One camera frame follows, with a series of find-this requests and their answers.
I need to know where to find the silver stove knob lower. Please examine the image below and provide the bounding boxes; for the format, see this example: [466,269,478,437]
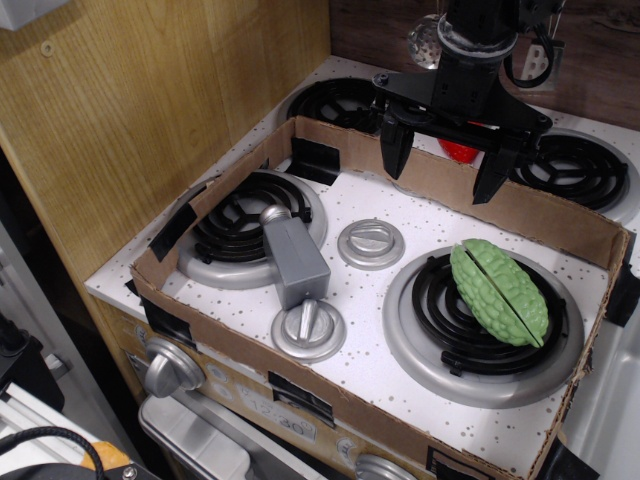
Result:
[271,300,347,364]

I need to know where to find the silver stove knob upper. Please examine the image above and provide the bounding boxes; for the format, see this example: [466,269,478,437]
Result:
[337,219,405,271]

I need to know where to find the back right black burner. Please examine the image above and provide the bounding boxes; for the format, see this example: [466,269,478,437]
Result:
[510,128,639,224]

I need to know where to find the silver slotted spatula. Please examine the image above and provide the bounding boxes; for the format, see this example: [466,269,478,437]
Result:
[521,40,565,92]

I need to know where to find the front left black burner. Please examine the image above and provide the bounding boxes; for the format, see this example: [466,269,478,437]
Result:
[178,170,328,290]

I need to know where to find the silver oven dial right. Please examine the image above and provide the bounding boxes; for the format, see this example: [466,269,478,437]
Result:
[355,454,412,480]

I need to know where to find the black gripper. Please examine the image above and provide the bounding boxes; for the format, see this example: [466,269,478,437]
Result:
[373,53,552,205]

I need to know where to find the silver oven dial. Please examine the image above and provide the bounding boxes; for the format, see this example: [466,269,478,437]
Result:
[355,454,412,480]
[144,337,205,398]

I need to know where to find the red strawberry toy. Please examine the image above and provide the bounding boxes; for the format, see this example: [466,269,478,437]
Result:
[438,139,479,164]

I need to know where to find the silver stove knob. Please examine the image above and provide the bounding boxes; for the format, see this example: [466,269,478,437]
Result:
[337,219,405,271]
[271,300,347,364]

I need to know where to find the black braided cable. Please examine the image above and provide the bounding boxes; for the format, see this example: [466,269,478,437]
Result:
[0,426,107,480]

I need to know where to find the back left black burner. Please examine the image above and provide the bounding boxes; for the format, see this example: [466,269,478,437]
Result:
[279,78,378,134]

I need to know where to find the front right black burner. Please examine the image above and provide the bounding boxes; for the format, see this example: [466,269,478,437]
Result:
[382,248,584,409]

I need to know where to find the green bitter melon toy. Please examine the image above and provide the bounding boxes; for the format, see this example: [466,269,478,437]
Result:
[450,238,549,348]

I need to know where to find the grey pepper shaker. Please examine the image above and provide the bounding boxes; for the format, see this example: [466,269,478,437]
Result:
[260,204,331,310]

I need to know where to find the silver strainer ladle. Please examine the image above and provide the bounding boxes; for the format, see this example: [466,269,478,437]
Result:
[407,14,441,70]

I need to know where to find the brown cardboard box wall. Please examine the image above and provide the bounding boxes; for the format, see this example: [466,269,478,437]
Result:
[131,118,634,479]

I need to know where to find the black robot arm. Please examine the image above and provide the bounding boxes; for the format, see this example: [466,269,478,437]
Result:
[372,1,562,204]

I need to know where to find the black burner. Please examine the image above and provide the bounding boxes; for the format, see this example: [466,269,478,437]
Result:
[382,248,584,409]
[279,78,378,134]
[178,170,328,290]
[510,128,639,224]

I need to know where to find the silver oven dial left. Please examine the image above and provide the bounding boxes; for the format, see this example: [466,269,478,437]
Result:
[144,337,205,398]

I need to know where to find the orange object bottom left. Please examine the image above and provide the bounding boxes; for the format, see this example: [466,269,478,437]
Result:
[91,441,131,470]

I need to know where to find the silver oven door handle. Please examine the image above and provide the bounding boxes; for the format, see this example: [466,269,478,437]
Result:
[138,396,323,479]

